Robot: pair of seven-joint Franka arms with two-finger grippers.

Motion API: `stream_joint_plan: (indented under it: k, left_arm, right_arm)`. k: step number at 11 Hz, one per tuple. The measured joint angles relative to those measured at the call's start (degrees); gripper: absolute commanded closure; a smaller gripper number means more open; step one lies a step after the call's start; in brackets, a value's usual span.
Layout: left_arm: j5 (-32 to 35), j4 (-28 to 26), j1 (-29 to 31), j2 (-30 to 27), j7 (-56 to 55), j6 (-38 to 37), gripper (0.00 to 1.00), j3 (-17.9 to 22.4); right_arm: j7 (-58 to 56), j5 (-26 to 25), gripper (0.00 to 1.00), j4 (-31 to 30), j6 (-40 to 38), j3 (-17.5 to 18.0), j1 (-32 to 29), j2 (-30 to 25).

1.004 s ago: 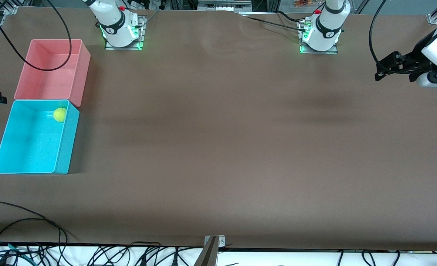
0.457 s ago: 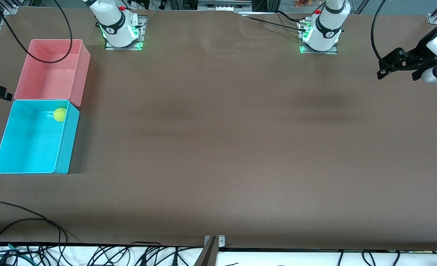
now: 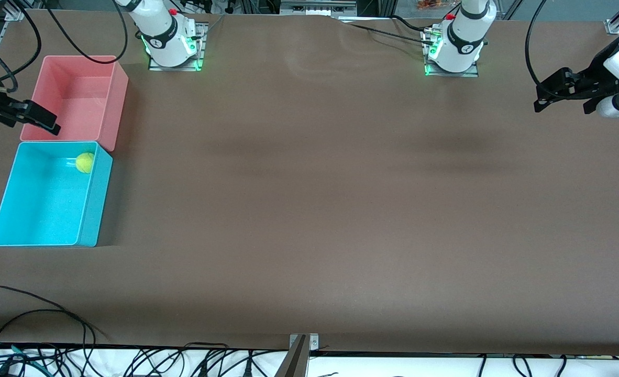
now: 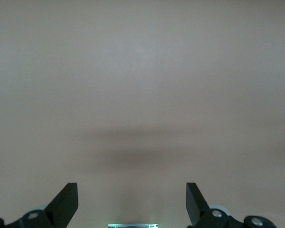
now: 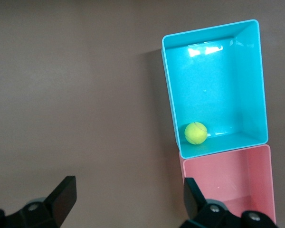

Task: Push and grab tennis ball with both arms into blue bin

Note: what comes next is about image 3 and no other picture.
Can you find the yellow-green tennis ball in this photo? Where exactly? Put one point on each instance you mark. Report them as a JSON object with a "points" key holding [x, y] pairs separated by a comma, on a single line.
{"points": [[85, 162]]}

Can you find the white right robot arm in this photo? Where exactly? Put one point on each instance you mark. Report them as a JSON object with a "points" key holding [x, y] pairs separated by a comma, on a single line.
{"points": [[163, 36]]}

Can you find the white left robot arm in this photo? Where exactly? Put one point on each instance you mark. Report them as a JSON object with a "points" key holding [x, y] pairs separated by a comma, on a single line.
{"points": [[464, 50]]}

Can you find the pink plastic bin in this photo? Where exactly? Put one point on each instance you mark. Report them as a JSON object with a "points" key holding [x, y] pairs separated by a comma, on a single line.
{"points": [[87, 99]]}

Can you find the blue plastic bin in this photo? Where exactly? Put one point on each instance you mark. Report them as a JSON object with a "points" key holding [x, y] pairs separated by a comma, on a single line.
{"points": [[42, 209]]}

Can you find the grey metal bar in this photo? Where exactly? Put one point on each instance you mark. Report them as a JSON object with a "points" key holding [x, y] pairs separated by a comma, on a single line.
{"points": [[295, 361]]}

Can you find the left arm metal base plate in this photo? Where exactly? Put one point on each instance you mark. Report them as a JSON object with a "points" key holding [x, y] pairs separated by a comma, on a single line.
{"points": [[451, 74]]}

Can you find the aluminium rail with sockets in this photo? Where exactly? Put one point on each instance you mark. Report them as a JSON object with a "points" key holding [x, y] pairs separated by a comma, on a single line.
{"points": [[314, 8]]}

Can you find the metal table edge bracket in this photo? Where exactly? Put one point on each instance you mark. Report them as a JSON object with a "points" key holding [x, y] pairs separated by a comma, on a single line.
{"points": [[313, 343]]}

